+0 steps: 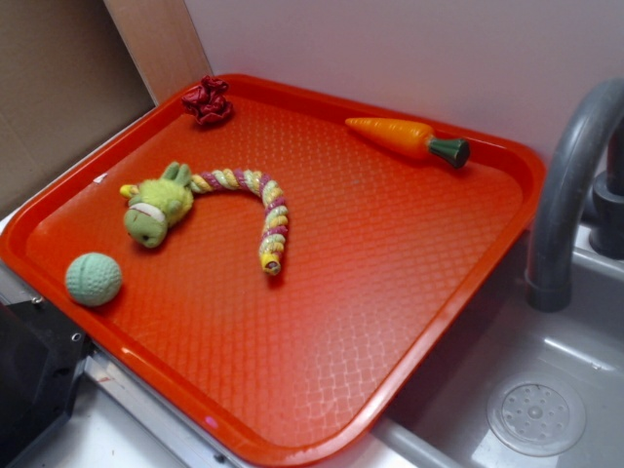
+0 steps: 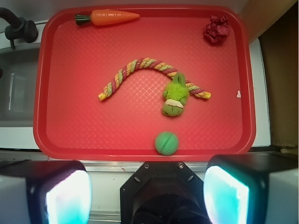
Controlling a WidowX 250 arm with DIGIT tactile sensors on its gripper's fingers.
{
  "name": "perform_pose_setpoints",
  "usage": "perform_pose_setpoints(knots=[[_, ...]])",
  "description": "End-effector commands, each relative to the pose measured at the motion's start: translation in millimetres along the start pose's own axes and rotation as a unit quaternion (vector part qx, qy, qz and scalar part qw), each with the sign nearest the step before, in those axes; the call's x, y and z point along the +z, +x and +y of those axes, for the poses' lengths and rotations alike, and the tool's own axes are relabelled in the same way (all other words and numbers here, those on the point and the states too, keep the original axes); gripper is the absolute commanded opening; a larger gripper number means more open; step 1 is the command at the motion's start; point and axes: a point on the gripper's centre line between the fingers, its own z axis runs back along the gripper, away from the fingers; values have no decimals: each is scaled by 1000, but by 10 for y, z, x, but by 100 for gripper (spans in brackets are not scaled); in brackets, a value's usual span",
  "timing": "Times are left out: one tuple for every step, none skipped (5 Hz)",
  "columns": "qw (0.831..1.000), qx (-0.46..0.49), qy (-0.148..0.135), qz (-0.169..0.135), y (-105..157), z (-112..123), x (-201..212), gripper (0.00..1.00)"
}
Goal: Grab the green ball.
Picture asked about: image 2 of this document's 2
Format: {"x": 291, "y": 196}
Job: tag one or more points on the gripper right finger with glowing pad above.
{"x": 252, "y": 189}

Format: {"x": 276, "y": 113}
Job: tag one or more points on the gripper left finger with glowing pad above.
{"x": 44, "y": 192}

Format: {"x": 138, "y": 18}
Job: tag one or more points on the green textured ball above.
{"x": 166, "y": 143}

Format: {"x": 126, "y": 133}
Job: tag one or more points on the green plush animal toy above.
{"x": 176, "y": 95}

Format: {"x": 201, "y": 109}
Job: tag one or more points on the stainless steel sink basin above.
{"x": 18, "y": 72}

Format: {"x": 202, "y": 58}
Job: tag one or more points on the red plastic tray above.
{"x": 77, "y": 62}

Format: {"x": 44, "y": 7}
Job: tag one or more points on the crumpled dark red paper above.
{"x": 218, "y": 29}

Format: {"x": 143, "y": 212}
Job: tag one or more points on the black sink faucet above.
{"x": 18, "y": 28}

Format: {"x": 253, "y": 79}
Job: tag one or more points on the brown cardboard box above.
{"x": 279, "y": 45}

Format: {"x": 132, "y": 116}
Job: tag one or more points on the orange plastic carrot toy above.
{"x": 105, "y": 17}

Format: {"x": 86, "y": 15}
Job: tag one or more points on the black octagonal camera mount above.
{"x": 163, "y": 193}

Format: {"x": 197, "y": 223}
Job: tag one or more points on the multicolour twisted rope toy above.
{"x": 148, "y": 63}

